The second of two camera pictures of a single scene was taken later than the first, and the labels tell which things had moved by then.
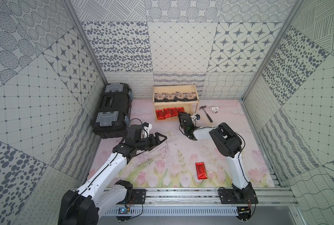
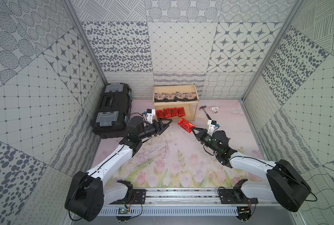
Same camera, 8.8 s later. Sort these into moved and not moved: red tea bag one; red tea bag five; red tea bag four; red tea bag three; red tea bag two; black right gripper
Moved: black right gripper; red tea bag five
Not moved: red tea bag three; red tea bag one; red tea bag four; red tea bag two
